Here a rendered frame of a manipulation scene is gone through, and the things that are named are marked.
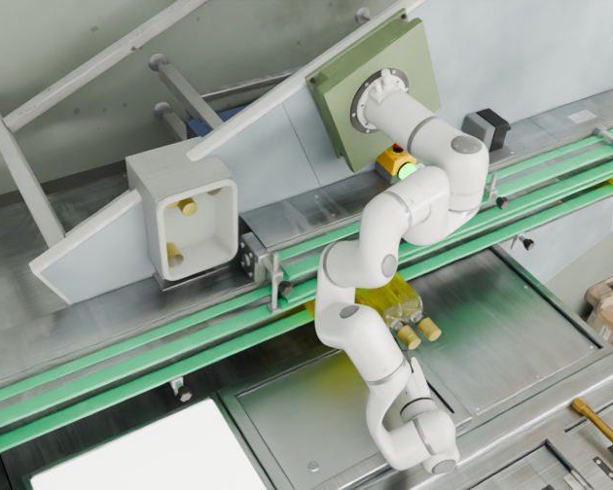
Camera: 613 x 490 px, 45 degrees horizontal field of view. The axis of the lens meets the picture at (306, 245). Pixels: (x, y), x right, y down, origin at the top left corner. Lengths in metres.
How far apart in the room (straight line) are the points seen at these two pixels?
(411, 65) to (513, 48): 0.40
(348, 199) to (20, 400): 0.83
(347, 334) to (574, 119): 1.15
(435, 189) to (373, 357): 0.33
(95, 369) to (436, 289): 0.93
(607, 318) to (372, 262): 4.23
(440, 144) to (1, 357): 0.96
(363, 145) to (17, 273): 0.97
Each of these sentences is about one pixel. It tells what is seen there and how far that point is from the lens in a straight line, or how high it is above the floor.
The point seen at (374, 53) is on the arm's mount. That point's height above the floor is 0.81.
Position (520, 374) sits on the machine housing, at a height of 1.27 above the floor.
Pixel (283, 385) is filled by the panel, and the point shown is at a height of 1.04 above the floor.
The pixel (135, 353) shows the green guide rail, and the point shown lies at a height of 0.92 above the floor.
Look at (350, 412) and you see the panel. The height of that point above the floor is 1.17.
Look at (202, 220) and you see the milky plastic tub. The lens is 1.63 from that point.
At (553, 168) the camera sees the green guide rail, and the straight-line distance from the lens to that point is 2.04.
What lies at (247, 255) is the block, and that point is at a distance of 1.65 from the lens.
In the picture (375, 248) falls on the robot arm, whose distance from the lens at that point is 1.26.
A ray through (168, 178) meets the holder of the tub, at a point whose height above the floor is 0.78.
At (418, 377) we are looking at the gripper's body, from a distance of 1.56.
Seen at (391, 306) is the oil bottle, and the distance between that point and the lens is 1.70.
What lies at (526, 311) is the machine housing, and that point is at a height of 1.12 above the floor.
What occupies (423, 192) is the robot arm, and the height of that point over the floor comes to 1.14.
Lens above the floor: 1.90
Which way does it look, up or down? 37 degrees down
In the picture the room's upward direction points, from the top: 139 degrees clockwise
